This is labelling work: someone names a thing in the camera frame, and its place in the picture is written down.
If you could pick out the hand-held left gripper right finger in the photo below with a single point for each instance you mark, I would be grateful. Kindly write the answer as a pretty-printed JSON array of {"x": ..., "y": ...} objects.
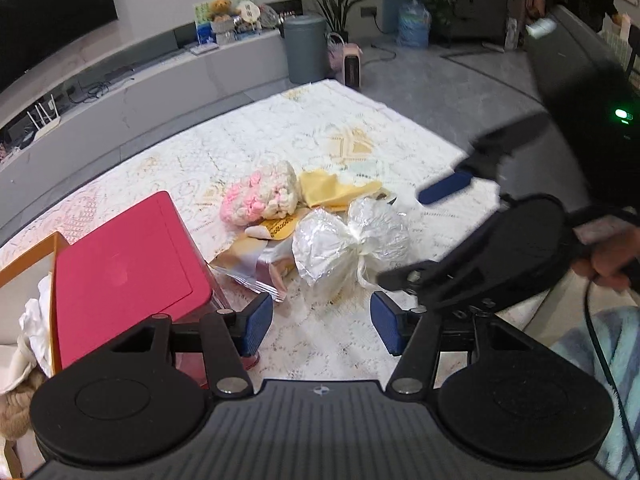
[{"x": 387, "y": 322}]

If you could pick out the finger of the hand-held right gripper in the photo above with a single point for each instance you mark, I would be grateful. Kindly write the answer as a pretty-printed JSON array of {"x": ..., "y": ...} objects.
[
  {"x": 425, "y": 277},
  {"x": 445, "y": 187}
]

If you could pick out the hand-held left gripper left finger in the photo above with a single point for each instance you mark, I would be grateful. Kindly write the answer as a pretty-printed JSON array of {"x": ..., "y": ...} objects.
[{"x": 255, "y": 322}]

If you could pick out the white crinkled plastic bag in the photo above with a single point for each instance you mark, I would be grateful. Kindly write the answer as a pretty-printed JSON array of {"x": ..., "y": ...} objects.
[{"x": 330, "y": 245}]

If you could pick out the white cloth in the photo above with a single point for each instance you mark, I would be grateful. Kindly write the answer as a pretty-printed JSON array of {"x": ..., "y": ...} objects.
[{"x": 35, "y": 330}]

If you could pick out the orange cardboard box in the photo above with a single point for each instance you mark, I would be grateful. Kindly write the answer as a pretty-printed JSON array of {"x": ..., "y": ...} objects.
[{"x": 25, "y": 263}]

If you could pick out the brown knitted scarf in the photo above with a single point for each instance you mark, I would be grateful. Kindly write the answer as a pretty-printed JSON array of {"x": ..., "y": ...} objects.
[{"x": 15, "y": 412}]

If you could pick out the person's right hand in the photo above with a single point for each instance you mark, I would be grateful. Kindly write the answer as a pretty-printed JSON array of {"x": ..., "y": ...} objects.
[{"x": 615, "y": 260}]

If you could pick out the beige plastic wrapped packet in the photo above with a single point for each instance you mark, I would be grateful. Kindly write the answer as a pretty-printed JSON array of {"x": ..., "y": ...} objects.
[{"x": 245, "y": 262}]

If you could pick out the yellow cloth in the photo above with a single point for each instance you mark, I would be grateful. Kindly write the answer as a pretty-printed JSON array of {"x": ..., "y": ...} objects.
[{"x": 330, "y": 190}]

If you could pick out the pink and white knitted item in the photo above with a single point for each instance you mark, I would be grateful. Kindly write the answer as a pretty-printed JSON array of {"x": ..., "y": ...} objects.
[{"x": 250, "y": 200}]

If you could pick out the red lidded clear box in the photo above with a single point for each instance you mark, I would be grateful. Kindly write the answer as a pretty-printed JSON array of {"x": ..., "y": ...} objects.
[{"x": 125, "y": 270}]

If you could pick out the small white heater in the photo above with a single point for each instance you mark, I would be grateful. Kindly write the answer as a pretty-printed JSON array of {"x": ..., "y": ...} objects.
[{"x": 353, "y": 67}]

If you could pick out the dark drawer cabinet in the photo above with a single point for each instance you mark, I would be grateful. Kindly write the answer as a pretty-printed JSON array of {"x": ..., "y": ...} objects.
[{"x": 480, "y": 0}]

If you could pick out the blue water bottle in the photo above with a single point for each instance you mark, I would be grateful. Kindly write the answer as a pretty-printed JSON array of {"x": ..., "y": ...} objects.
[{"x": 414, "y": 22}]

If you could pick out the grey trash can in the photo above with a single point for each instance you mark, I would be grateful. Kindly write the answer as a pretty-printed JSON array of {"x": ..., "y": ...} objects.
[{"x": 305, "y": 50}]

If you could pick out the long-leaved potted plant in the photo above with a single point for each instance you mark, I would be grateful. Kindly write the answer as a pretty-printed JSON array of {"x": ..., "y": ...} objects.
[{"x": 340, "y": 5}]

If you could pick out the person's right leg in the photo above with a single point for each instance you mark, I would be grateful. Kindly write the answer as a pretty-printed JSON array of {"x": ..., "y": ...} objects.
[{"x": 622, "y": 360}]

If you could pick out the white marble television console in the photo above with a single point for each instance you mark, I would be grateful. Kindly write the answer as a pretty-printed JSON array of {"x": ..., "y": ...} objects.
[{"x": 150, "y": 110}]

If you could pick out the white round sign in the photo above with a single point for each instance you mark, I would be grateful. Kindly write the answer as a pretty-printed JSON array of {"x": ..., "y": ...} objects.
[{"x": 248, "y": 11}]

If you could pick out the brown teddy bear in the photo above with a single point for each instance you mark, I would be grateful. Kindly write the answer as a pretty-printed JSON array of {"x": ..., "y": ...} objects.
[{"x": 221, "y": 10}]

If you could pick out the white router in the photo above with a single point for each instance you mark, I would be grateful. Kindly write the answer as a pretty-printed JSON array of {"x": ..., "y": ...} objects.
[{"x": 45, "y": 122}]

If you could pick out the black flat television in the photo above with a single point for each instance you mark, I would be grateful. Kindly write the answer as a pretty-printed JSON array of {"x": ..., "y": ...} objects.
[{"x": 50, "y": 10}]

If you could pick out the black wall outlet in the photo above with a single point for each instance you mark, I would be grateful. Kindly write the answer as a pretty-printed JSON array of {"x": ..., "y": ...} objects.
[{"x": 368, "y": 11}]

